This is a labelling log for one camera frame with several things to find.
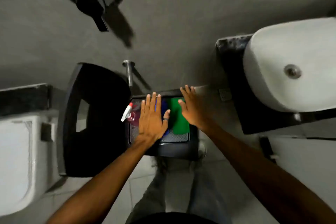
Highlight black plastic caddy tray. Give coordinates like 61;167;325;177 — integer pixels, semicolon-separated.
125;89;200;160

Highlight person's right hand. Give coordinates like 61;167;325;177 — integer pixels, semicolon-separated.
178;85;212;131

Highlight black stone ledge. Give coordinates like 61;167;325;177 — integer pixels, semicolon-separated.
0;83;52;117

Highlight chrome sink drain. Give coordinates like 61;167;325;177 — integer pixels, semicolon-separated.
284;64;302;79

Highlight square floor drain grate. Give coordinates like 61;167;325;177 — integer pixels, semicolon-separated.
219;88;233;102

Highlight pink liquid spray bottle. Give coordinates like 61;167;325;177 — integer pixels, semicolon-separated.
120;102;142;127

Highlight black stone sink counter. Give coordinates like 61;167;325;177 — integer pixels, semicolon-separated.
215;34;336;135

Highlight blue cleaning cloth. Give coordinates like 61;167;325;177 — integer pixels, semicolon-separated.
154;97;172;138

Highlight green cleaning cloth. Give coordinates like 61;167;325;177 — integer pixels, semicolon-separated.
169;97;190;135

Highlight black shirt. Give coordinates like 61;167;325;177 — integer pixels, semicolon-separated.
131;212;219;224

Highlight chrome wall rod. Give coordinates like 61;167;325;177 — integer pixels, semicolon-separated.
122;59;136;88

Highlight black toilet seat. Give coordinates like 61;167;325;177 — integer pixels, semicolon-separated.
56;62;132;179

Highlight person's left forearm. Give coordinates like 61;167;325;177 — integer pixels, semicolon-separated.
46;138;159;224

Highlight white ceramic sink basin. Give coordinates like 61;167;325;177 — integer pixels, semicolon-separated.
243;17;336;113

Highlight dark flush button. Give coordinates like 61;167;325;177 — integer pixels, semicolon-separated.
40;122;53;142

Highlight person's right forearm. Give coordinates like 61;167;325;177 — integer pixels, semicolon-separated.
201;120;336;224

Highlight grey jeans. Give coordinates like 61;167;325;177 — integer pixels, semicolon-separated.
125;153;235;224

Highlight white shoe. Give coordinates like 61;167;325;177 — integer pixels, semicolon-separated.
198;140;208;159

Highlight black pipe under counter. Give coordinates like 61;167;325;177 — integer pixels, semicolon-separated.
259;136;279;164

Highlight person's left hand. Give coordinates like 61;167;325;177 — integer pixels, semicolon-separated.
136;92;171;146

